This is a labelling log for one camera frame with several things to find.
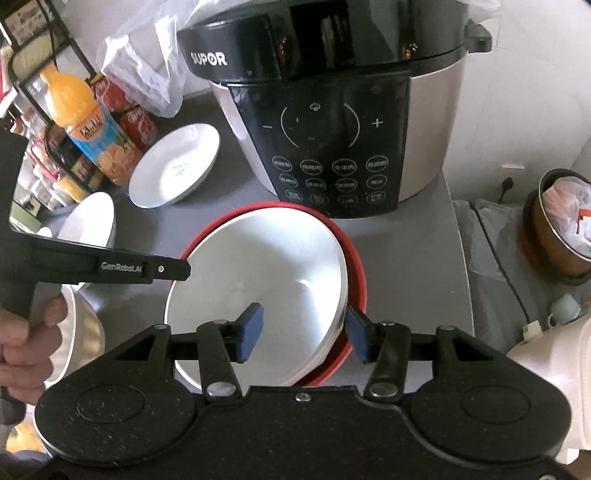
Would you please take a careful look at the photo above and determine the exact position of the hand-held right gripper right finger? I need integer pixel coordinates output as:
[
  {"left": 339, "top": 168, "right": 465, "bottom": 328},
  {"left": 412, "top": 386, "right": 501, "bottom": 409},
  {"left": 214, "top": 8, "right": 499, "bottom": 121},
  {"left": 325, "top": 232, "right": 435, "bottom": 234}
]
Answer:
[{"left": 345, "top": 305, "right": 491, "bottom": 401}]

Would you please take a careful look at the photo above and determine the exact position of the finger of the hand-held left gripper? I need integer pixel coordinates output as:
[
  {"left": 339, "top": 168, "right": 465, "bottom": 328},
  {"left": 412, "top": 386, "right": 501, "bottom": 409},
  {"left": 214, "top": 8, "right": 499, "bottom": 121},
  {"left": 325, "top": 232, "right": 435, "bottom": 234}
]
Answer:
[{"left": 11, "top": 233, "right": 191, "bottom": 284}]

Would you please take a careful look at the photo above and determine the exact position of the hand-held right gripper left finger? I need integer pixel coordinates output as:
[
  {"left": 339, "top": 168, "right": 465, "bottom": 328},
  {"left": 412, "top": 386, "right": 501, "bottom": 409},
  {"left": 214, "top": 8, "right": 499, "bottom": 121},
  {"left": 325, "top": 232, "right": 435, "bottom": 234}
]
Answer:
[{"left": 113, "top": 302, "right": 266, "bottom": 400}]

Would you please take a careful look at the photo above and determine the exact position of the red plate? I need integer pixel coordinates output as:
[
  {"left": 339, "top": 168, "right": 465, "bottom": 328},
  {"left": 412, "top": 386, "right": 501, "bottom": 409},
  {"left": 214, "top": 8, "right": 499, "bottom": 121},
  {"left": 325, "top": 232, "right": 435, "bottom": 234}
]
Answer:
[{"left": 178, "top": 202, "right": 369, "bottom": 387}]

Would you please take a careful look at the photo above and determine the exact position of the large white bowl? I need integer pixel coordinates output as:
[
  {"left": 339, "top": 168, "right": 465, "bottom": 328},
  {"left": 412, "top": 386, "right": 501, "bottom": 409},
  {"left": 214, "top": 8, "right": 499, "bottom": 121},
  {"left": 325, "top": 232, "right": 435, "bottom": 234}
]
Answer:
[{"left": 164, "top": 206, "right": 349, "bottom": 387}]

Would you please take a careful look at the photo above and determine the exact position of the white printed plate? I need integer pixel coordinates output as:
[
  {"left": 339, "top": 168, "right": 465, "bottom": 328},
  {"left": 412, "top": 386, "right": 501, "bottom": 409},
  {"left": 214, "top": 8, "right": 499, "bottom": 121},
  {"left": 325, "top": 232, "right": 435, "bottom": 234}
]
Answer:
[{"left": 128, "top": 124, "right": 221, "bottom": 208}]

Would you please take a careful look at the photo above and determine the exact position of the person's left hand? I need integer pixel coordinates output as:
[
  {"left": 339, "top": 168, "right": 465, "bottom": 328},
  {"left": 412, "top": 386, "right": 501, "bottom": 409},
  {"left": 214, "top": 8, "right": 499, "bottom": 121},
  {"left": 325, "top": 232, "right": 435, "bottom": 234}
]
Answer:
[{"left": 0, "top": 298, "right": 69, "bottom": 403}]

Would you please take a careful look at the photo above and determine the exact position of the small white bowl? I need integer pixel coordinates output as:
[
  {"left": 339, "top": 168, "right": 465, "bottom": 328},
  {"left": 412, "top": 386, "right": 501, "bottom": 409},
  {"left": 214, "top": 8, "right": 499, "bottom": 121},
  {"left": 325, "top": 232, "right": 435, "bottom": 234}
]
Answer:
[{"left": 58, "top": 191, "right": 116, "bottom": 259}]

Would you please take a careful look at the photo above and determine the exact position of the metal bowl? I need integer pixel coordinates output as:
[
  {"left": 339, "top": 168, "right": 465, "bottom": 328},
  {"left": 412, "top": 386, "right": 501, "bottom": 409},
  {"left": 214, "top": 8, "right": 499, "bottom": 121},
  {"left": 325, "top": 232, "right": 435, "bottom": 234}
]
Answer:
[{"left": 44, "top": 282, "right": 106, "bottom": 387}]

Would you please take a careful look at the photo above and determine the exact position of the orange juice bottle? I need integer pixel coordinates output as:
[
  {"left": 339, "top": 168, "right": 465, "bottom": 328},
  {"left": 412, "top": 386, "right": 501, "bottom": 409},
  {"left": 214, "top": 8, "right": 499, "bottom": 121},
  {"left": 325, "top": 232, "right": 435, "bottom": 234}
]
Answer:
[{"left": 39, "top": 65, "right": 141, "bottom": 188}]

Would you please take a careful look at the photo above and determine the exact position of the pale yellow sponge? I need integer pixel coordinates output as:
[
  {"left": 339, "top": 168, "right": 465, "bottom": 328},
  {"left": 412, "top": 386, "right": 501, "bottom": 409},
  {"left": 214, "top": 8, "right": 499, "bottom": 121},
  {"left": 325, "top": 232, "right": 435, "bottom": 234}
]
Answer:
[{"left": 11, "top": 34, "right": 60, "bottom": 83}]

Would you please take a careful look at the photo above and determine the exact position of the red cola can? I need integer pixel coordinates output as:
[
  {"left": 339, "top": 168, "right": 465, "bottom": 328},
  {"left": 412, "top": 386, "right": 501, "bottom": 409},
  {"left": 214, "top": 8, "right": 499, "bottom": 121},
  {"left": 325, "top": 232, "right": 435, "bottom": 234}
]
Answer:
[
  {"left": 90, "top": 74, "right": 132, "bottom": 114},
  {"left": 117, "top": 104, "right": 160, "bottom": 151}
]

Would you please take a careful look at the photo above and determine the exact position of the black metal kitchen rack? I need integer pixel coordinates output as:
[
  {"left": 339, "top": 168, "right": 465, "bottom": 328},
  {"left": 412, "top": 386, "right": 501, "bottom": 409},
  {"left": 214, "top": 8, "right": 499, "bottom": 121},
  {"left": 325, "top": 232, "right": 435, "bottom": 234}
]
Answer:
[{"left": 0, "top": 0, "right": 118, "bottom": 220}]

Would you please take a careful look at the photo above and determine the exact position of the white power adapter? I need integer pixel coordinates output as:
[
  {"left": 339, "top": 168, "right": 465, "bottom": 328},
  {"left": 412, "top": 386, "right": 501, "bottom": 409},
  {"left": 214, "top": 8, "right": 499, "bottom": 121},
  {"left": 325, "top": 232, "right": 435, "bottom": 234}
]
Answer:
[{"left": 522, "top": 318, "right": 546, "bottom": 343}]

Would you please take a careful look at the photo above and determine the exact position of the clear plastic bag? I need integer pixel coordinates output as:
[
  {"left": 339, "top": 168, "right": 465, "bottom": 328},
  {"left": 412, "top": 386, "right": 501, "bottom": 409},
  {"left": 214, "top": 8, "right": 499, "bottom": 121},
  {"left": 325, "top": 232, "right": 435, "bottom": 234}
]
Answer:
[{"left": 97, "top": 0, "right": 502, "bottom": 118}]

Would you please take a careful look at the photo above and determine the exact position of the grey cloth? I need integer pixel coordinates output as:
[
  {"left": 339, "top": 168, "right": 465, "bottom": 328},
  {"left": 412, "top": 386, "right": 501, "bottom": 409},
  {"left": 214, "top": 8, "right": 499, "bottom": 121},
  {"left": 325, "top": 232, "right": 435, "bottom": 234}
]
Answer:
[{"left": 452, "top": 198, "right": 555, "bottom": 352}]

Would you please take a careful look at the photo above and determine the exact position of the white appliance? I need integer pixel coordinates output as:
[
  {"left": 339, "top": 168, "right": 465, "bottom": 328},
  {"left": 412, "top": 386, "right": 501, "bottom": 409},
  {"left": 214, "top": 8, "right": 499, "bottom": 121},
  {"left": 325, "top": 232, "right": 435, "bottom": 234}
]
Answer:
[{"left": 505, "top": 313, "right": 591, "bottom": 467}]

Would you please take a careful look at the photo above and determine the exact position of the white cup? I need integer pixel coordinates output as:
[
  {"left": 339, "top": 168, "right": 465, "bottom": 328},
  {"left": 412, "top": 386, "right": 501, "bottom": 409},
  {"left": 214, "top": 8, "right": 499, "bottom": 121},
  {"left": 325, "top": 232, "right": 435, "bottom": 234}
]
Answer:
[{"left": 547, "top": 294, "right": 581, "bottom": 329}]

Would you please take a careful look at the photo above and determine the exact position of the brown trash bin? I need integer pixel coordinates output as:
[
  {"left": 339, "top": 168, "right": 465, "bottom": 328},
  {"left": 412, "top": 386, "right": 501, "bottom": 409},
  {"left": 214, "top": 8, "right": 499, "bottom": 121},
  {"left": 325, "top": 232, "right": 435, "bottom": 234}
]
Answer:
[{"left": 519, "top": 168, "right": 591, "bottom": 283}]

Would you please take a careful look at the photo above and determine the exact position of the white and black rice cooker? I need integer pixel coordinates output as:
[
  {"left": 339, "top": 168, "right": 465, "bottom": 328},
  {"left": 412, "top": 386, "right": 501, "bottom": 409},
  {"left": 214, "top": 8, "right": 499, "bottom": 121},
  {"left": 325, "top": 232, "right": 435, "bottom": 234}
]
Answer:
[{"left": 178, "top": 0, "right": 492, "bottom": 219}]

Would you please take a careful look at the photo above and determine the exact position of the white bin bag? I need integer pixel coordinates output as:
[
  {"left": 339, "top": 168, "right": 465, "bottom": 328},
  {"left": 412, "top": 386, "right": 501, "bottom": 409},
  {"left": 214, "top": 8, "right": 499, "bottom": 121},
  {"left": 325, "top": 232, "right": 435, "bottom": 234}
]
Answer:
[{"left": 542, "top": 175, "right": 591, "bottom": 258}]

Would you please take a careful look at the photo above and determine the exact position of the black power cable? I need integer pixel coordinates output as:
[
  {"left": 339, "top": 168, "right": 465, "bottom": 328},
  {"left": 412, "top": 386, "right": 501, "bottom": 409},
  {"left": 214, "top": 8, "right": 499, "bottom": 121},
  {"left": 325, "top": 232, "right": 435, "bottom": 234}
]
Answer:
[{"left": 471, "top": 203, "right": 536, "bottom": 328}]

